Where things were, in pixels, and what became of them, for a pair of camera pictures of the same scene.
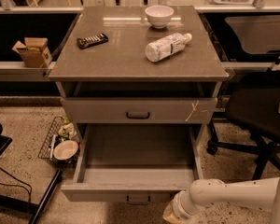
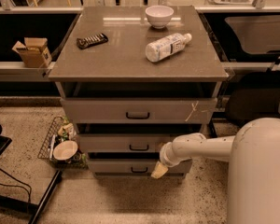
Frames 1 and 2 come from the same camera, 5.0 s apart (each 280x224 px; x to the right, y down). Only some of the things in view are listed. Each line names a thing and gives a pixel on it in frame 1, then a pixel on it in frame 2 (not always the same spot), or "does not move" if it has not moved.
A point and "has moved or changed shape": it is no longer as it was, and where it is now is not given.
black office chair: x=258 y=119 does not move
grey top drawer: x=139 y=109 does not move
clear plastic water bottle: x=164 y=48 does not move
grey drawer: x=134 y=162 has moved or changed shape
